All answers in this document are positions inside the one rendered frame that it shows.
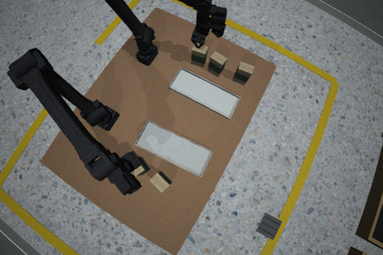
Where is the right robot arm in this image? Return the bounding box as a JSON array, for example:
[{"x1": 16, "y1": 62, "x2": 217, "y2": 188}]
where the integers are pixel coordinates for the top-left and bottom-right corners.
[{"x1": 7, "y1": 48, "x2": 142, "y2": 195}]

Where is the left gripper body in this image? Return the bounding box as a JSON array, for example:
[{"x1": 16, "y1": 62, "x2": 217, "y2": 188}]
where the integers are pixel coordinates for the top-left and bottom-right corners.
[{"x1": 191, "y1": 20, "x2": 208, "y2": 43}]

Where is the brown and green rectangular block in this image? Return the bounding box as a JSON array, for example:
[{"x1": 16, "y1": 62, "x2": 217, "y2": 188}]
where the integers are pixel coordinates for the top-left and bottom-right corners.
[
  {"x1": 207, "y1": 51, "x2": 227, "y2": 77},
  {"x1": 233, "y1": 61, "x2": 254, "y2": 85},
  {"x1": 132, "y1": 157, "x2": 151, "y2": 176},
  {"x1": 191, "y1": 45, "x2": 208, "y2": 68},
  {"x1": 150, "y1": 172, "x2": 172, "y2": 193}
]

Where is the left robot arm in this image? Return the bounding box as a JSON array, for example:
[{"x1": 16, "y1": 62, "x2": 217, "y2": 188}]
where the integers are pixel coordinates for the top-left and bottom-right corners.
[{"x1": 105, "y1": 0, "x2": 227, "y2": 62}]

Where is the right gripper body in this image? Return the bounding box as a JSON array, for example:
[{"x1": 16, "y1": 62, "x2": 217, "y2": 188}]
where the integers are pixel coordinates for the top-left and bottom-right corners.
[{"x1": 121, "y1": 152, "x2": 142, "y2": 169}]

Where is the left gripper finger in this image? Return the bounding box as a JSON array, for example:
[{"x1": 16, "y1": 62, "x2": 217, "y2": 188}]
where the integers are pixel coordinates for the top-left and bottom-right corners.
[{"x1": 191, "y1": 40, "x2": 205, "y2": 49}]

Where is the white shallow rectangular tray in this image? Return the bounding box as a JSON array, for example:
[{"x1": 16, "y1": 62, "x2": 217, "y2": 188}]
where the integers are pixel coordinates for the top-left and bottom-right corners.
[
  {"x1": 169, "y1": 67, "x2": 240, "y2": 119},
  {"x1": 135, "y1": 120, "x2": 213, "y2": 177}
]

